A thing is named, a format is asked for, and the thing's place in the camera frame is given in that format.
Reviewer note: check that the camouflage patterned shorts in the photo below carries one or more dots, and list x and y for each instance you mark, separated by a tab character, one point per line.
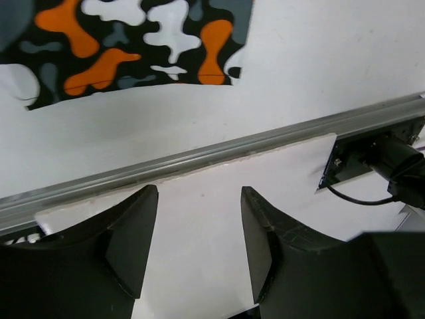
53	51

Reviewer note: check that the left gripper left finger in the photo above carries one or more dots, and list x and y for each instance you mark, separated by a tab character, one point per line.
94	269

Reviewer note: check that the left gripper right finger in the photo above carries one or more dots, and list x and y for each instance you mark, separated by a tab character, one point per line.
298	272

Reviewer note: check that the aluminium front rail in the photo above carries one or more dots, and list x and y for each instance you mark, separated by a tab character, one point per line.
18	211

